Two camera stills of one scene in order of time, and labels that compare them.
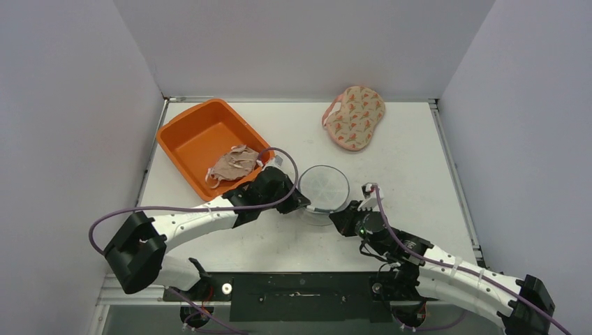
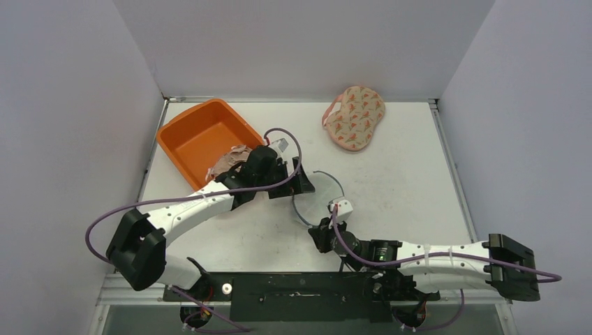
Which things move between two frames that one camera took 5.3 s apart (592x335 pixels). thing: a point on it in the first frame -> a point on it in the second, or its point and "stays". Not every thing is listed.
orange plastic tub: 194,139 stays
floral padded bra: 350,119 stays
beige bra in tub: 241,160 stays
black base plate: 298,296 stays
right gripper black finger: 345,221 -> 323,235
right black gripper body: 350,218 -> 321,235
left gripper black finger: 294,201 -> 300,183
